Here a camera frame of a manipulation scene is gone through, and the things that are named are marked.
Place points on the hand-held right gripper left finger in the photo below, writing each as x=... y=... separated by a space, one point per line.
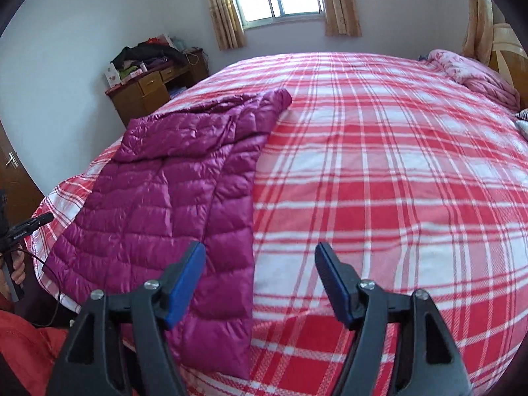
x=185 y=284

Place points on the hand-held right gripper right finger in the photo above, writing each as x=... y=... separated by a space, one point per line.
x=336 y=284

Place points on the purple puffer jacket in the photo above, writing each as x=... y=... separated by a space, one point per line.
x=165 y=198

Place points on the black clothes pile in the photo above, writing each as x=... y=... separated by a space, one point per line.
x=140 y=52

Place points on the person's left hand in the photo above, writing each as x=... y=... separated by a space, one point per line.
x=18 y=270

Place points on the wooden door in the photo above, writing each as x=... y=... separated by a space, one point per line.
x=20 y=185

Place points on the person's red clothing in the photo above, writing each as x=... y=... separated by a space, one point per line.
x=29 y=346

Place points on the bed with red plaid sheet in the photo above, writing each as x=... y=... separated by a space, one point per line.
x=371 y=173

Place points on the wooden desk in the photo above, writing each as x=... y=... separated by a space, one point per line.
x=136 y=95

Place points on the white printed box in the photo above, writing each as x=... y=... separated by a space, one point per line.
x=112 y=75

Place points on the pink flat box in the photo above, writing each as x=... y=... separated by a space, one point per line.
x=132 y=75

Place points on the red gift bag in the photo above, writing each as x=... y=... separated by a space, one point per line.
x=153 y=42

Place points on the striped cloth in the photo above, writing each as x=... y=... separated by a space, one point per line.
x=523 y=121

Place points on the pink quilt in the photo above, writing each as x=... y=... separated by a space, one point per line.
x=474 y=74

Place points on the wooden headboard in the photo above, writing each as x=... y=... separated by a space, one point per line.
x=509 y=49

